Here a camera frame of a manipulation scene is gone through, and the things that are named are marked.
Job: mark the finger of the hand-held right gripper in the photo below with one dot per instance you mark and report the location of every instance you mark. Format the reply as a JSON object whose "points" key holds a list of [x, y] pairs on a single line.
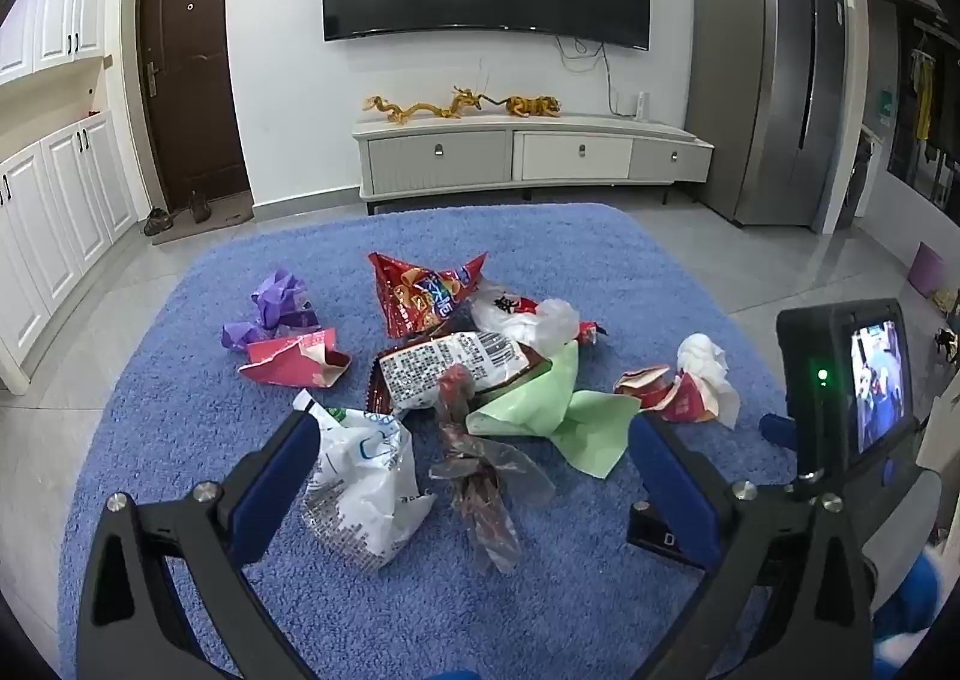
{"points": [[776, 431], [656, 536]]}

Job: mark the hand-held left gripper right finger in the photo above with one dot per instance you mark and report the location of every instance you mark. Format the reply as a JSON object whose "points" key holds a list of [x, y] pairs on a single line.
{"points": [[667, 485]]}

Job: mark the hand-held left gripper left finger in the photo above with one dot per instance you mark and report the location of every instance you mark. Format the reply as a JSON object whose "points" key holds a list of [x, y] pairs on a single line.
{"points": [[277, 492]]}

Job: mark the clear plastic wrapper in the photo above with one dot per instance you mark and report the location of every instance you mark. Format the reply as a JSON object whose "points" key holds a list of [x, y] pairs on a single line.
{"points": [[480, 485]]}

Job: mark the brown white-label snack packet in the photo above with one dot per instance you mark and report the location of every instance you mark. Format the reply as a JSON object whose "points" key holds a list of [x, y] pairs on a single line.
{"points": [[442, 365]]}

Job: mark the person's right forearm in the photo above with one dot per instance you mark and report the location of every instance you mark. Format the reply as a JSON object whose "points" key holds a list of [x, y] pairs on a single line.
{"points": [[907, 605]]}

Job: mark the red white crumpled carton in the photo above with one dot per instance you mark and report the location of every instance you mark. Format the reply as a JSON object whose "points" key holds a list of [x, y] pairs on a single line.
{"points": [[667, 399]]}

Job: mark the white blue-print plastic bag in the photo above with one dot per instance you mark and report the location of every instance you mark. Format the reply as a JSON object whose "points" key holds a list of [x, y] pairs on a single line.
{"points": [[367, 485]]}

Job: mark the white crumpled tissue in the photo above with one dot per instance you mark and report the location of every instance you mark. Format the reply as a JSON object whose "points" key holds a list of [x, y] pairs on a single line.
{"points": [[705, 361]]}

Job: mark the green paper sheet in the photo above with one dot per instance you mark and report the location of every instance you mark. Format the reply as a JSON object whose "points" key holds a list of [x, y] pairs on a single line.
{"points": [[570, 417]]}

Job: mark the blue rug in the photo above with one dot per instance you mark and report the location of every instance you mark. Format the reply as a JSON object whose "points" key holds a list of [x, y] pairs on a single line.
{"points": [[300, 620]]}

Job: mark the pink folded carton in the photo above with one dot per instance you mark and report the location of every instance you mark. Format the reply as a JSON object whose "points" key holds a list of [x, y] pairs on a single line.
{"points": [[292, 361]]}

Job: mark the purple bin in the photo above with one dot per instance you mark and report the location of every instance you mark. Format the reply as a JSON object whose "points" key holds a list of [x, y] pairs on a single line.
{"points": [[928, 267]]}

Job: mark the small red wrapper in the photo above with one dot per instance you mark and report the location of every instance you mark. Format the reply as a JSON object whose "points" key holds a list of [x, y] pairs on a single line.
{"points": [[592, 332]]}

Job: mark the purple crumpled wrapper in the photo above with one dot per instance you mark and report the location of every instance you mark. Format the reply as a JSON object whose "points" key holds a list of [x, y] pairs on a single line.
{"points": [[277, 297]]}

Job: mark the white red-print plastic bag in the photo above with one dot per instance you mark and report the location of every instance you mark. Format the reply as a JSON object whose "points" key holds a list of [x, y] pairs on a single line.
{"points": [[525, 320]]}

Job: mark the red snack bag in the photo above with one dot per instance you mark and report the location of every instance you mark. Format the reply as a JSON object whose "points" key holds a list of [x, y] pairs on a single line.
{"points": [[420, 294]]}

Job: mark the pair of shoes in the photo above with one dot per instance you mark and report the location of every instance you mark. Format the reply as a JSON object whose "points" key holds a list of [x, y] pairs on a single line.
{"points": [[232, 211]]}

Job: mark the brown shoe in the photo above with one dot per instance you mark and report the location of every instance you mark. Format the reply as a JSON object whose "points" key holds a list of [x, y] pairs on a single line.
{"points": [[157, 222], [199, 207]]}

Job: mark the yellow hanging garment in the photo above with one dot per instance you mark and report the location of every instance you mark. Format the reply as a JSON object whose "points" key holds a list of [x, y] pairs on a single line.
{"points": [[922, 95]]}

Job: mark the grey refrigerator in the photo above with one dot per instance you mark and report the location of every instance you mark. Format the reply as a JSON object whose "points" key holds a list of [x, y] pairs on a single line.
{"points": [[765, 80]]}

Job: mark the small white device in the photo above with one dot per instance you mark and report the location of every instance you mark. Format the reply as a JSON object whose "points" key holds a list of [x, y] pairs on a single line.
{"points": [[641, 106]]}

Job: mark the white television console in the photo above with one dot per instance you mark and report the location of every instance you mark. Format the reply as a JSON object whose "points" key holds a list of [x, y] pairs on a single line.
{"points": [[525, 151]]}

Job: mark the golden tiger figurine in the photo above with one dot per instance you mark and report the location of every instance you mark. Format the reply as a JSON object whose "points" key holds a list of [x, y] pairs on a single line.
{"points": [[532, 105]]}

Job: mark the long golden dragon figurine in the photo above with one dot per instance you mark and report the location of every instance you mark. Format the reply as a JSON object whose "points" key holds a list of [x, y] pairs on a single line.
{"points": [[401, 110]]}

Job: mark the brown entrance door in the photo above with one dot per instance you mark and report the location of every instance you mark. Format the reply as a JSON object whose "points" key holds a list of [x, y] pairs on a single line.
{"points": [[191, 72]]}

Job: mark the short golden dragon figurine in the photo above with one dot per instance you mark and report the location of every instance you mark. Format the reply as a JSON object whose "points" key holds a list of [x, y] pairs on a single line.
{"points": [[466, 102]]}

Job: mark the white wall cabinets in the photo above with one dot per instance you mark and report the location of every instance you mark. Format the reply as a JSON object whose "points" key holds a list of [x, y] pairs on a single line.
{"points": [[52, 12]]}

